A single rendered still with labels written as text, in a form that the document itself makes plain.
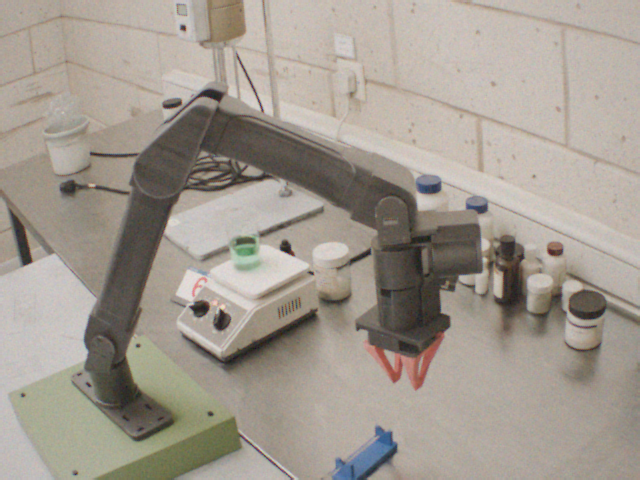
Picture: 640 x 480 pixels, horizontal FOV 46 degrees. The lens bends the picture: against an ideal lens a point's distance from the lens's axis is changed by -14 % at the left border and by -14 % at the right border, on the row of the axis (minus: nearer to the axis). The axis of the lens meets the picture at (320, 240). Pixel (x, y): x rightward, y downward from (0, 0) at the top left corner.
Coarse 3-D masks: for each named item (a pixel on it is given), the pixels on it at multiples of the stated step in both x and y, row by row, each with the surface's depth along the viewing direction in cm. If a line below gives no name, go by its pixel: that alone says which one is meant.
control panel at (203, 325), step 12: (204, 288) 137; (216, 300) 134; (228, 300) 133; (192, 312) 135; (228, 312) 131; (240, 312) 130; (192, 324) 133; (204, 324) 132; (204, 336) 131; (216, 336) 129; (228, 336) 128
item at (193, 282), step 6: (186, 276) 149; (192, 276) 148; (198, 276) 147; (204, 276) 147; (186, 282) 148; (192, 282) 147; (198, 282) 147; (204, 282) 146; (180, 288) 148; (186, 288) 147; (192, 288) 147; (198, 288) 146; (186, 294) 147; (192, 294) 146
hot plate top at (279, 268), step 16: (272, 256) 140; (288, 256) 139; (224, 272) 136; (256, 272) 136; (272, 272) 135; (288, 272) 135; (304, 272) 135; (240, 288) 132; (256, 288) 131; (272, 288) 132
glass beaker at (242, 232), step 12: (240, 216) 136; (228, 228) 135; (240, 228) 137; (252, 228) 137; (228, 240) 134; (240, 240) 133; (252, 240) 133; (240, 252) 134; (252, 252) 134; (240, 264) 135; (252, 264) 135
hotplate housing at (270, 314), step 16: (224, 288) 136; (288, 288) 134; (304, 288) 136; (240, 304) 131; (256, 304) 130; (272, 304) 132; (288, 304) 134; (304, 304) 137; (256, 320) 130; (272, 320) 133; (288, 320) 135; (192, 336) 133; (240, 336) 129; (256, 336) 131; (224, 352) 128; (240, 352) 130
